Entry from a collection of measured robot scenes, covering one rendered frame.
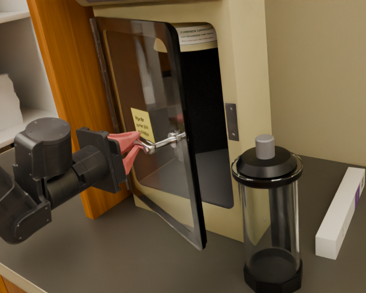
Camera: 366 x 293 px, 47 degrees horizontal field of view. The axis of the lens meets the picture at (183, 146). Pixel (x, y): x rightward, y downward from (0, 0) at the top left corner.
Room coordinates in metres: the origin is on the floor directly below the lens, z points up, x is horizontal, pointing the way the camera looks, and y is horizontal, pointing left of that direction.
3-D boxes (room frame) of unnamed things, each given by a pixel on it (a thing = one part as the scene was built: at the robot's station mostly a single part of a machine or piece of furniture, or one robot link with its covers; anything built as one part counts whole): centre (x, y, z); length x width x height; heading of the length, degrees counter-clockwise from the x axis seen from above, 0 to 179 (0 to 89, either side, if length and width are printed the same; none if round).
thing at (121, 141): (0.64, 0.10, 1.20); 0.09 x 0.07 x 0.07; 139
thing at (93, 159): (0.59, 0.15, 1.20); 0.07 x 0.07 x 0.10; 49
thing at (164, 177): (0.74, 0.06, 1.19); 0.30 x 0.01 x 0.40; 29
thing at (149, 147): (0.66, 0.05, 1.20); 0.10 x 0.05 x 0.03; 29
